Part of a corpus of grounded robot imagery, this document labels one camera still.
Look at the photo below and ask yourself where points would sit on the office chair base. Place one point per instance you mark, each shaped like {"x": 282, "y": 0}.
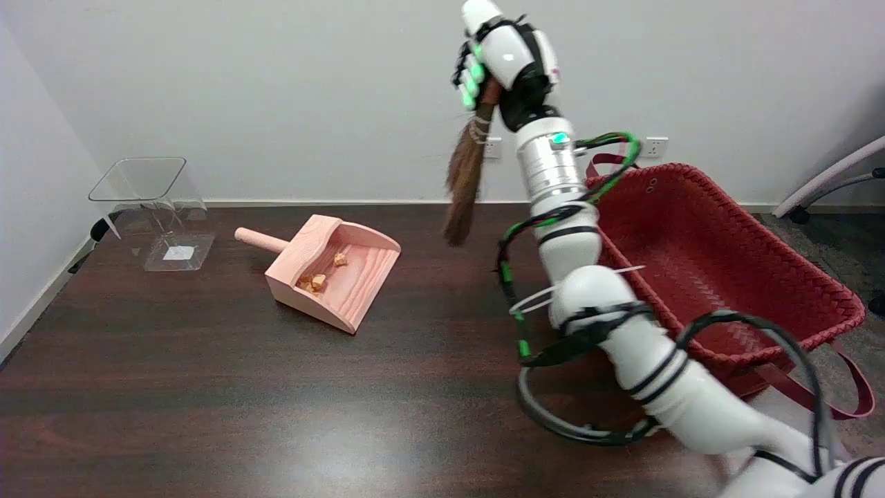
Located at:
{"x": 830, "y": 183}

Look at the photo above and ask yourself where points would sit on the white wall socket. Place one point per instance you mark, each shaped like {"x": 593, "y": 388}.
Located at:
{"x": 492, "y": 147}
{"x": 654, "y": 147}

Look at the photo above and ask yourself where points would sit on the orange crumb piece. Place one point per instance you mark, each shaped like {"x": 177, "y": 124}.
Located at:
{"x": 314, "y": 282}
{"x": 339, "y": 259}

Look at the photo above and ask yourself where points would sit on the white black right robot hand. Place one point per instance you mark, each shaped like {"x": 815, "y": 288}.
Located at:
{"x": 508, "y": 55}

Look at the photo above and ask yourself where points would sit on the brown bristle hand broom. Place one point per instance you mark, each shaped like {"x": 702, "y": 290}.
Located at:
{"x": 464, "y": 173}

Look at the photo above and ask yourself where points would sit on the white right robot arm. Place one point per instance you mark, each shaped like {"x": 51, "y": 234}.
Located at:
{"x": 622, "y": 311}

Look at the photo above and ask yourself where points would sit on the pink wooden dustpan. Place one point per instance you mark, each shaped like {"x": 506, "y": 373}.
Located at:
{"x": 332, "y": 271}

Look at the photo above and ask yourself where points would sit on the clear plastic container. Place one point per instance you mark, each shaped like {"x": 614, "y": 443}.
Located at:
{"x": 153, "y": 211}

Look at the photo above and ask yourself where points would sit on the red-brown woven storage basket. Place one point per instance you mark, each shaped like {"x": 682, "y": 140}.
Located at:
{"x": 712, "y": 270}

